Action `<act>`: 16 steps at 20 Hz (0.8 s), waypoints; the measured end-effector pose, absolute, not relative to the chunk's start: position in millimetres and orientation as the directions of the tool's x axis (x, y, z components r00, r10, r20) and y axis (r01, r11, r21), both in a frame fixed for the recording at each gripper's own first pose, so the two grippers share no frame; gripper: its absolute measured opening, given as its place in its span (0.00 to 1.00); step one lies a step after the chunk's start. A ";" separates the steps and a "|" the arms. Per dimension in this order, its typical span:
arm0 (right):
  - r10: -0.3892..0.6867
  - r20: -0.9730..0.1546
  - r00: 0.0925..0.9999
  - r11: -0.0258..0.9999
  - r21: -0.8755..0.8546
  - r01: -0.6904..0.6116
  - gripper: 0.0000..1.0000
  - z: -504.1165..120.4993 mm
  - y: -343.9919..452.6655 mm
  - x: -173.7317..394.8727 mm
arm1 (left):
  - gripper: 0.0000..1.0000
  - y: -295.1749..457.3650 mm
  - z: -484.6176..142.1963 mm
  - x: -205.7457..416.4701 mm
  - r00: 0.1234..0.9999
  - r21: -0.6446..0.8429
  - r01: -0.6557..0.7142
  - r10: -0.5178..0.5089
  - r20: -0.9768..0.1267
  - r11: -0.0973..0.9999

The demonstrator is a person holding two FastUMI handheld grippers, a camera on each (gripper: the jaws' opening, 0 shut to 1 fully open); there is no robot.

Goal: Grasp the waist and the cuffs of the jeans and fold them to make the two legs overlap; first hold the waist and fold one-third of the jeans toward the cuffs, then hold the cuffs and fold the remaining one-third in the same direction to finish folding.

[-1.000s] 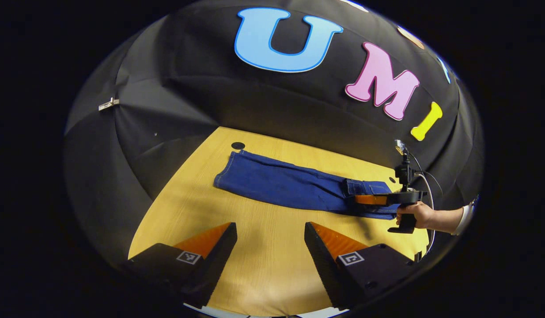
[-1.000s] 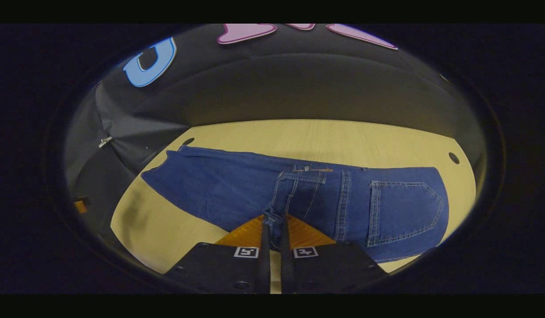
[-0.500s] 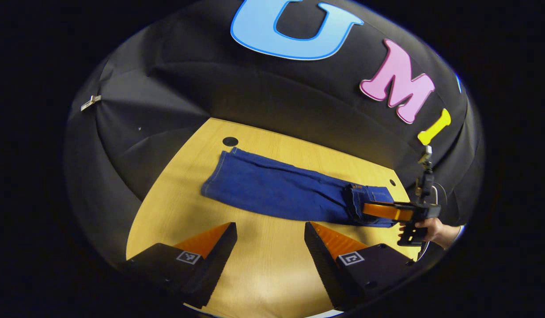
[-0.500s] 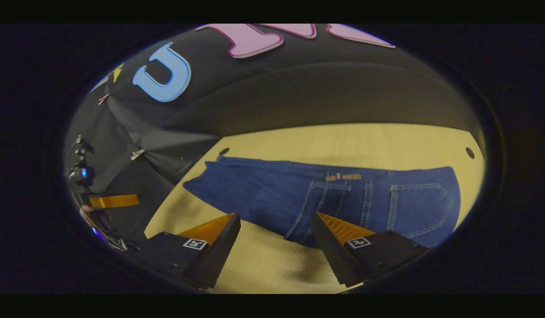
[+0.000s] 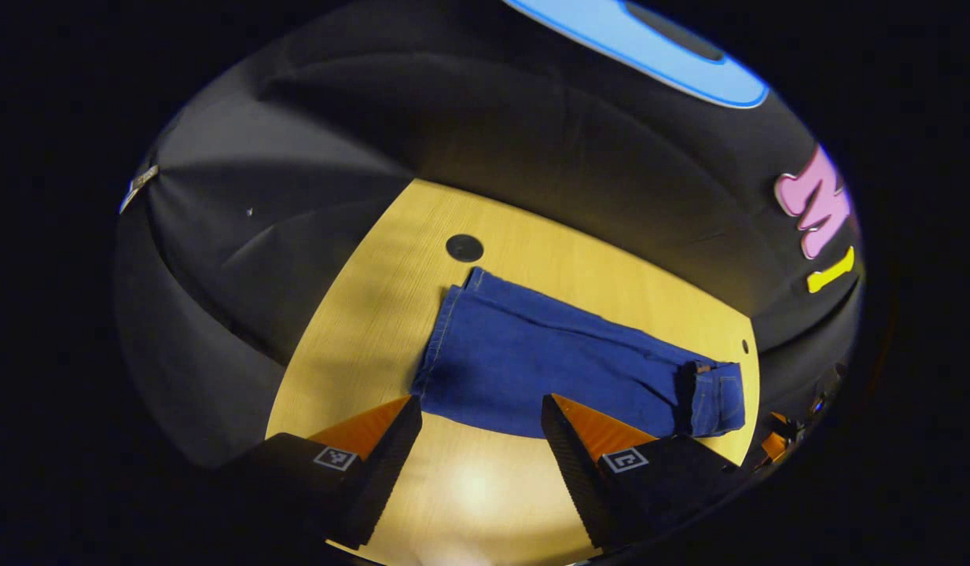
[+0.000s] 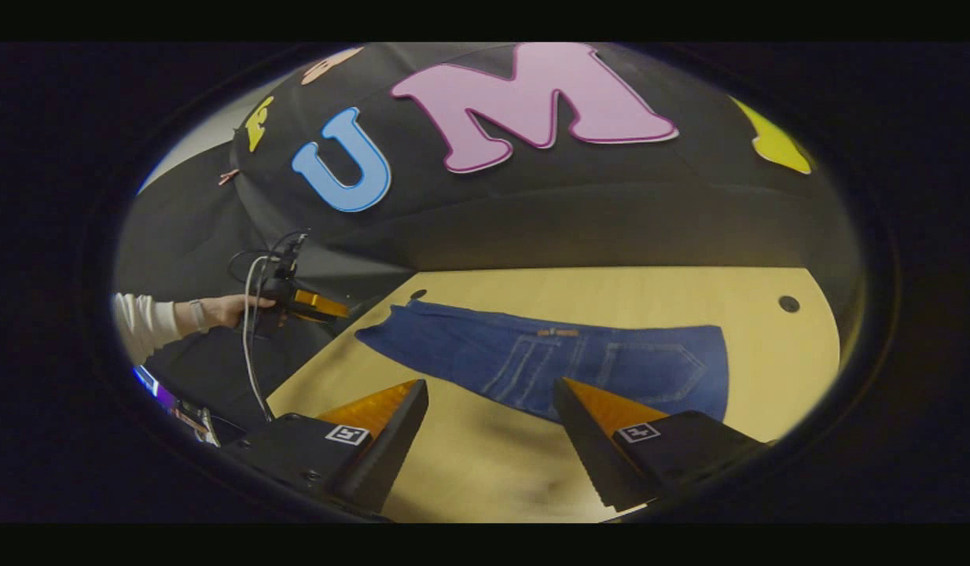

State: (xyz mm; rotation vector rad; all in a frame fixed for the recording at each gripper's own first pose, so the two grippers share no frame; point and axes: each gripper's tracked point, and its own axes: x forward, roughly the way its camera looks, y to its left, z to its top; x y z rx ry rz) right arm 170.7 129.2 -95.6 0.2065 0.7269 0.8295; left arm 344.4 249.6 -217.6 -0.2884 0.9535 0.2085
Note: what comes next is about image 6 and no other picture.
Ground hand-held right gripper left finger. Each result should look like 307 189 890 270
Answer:
221 379 429 516

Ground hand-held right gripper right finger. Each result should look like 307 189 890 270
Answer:
553 377 769 512

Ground blue jeans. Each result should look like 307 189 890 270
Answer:
355 299 730 426

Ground small colourful object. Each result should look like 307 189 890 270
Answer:
175 399 222 448

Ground glowing monitor screen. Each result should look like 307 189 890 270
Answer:
133 365 177 410

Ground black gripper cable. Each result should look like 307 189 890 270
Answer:
226 229 307 285

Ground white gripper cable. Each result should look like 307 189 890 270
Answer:
241 255 276 423

